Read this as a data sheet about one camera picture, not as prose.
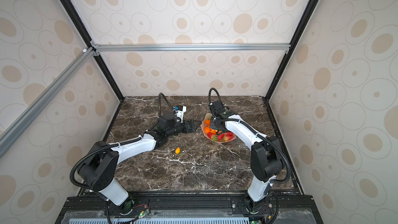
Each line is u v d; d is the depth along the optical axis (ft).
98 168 1.47
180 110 2.51
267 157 1.53
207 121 3.23
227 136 3.02
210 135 3.09
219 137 2.99
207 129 3.13
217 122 2.12
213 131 3.13
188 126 2.45
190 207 2.46
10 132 1.69
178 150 3.01
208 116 3.35
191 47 2.97
